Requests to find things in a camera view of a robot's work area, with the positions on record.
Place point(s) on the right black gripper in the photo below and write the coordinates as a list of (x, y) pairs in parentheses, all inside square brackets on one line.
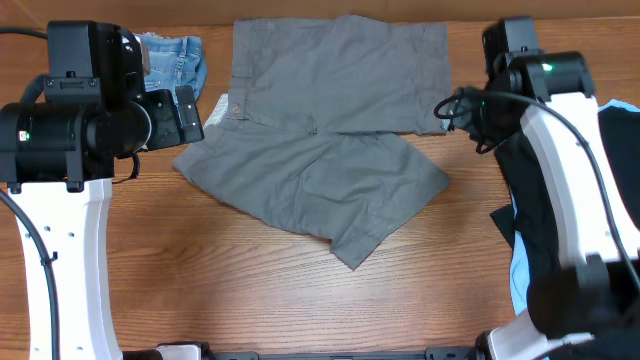
[(460, 116)]

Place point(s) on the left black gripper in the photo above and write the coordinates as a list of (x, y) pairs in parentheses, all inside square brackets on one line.
[(162, 105)]

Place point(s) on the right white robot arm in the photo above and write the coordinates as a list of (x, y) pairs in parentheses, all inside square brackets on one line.
[(549, 100)]

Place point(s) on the black t-shirt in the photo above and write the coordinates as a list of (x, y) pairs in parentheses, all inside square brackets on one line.
[(535, 219)]

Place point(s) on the light blue t-shirt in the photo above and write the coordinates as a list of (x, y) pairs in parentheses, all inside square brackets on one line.
[(519, 267)]

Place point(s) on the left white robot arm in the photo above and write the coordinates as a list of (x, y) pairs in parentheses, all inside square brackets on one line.
[(57, 162)]

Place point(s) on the folded blue denim shorts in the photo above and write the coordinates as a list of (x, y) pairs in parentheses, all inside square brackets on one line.
[(175, 62)]

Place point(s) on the grey cotton shorts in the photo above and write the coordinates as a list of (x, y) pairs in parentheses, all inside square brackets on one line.
[(314, 140)]

